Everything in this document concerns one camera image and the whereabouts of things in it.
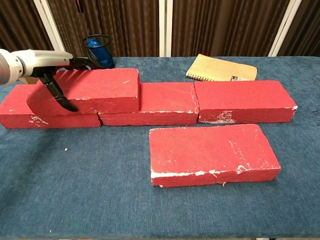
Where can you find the thin black pen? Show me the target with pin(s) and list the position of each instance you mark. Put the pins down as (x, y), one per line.
(80, 6)

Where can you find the brown cardboard box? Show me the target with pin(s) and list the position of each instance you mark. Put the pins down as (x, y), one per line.
(27, 80)

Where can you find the robot left white arm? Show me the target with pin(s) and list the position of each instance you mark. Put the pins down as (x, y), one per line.
(8, 67)

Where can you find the kraft spiral notebook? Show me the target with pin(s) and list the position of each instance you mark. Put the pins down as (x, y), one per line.
(220, 67)

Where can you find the red brick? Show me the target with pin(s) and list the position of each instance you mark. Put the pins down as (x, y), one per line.
(210, 150)
(100, 85)
(15, 110)
(242, 97)
(165, 100)

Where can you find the robot left five-finger hand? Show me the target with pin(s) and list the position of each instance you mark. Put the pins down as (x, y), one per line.
(45, 61)

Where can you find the blue table cloth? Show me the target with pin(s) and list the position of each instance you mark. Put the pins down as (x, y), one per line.
(100, 187)

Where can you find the black mesh pen cup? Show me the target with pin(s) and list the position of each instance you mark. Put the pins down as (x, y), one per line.
(110, 63)

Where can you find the blue object in cup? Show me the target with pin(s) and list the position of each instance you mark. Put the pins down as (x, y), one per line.
(101, 56)

